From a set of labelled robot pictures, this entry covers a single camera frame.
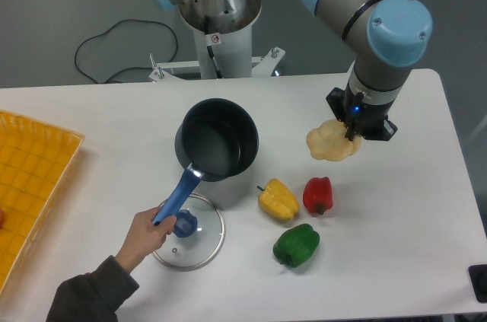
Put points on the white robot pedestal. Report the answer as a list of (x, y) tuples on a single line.
[(223, 36)]

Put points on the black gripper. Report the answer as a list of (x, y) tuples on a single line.
[(361, 119)]

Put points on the black device at edge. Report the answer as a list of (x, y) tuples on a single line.
[(478, 277)]

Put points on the black pot blue handle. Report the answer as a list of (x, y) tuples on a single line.
[(217, 139)]

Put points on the dark sleeved forearm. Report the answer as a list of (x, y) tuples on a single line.
[(94, 296)]

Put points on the green bell pepper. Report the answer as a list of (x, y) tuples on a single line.
[(296, 245)]

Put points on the glass lid blue knob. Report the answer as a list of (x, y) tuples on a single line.
[(197, 236)]

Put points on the red bell pepper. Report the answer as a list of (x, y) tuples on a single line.
[(318, 195)]

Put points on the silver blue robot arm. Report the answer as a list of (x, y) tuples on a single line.
[(387, 36)]

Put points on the person's hand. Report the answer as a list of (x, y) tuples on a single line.
[(143, 238)]

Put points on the round bread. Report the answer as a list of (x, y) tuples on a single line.
[(328, 142)]

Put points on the yellow bell pepper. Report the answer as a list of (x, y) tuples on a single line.
[(276, 200)]

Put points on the yellow plastic basket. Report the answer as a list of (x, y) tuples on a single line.
[(35, 156)]

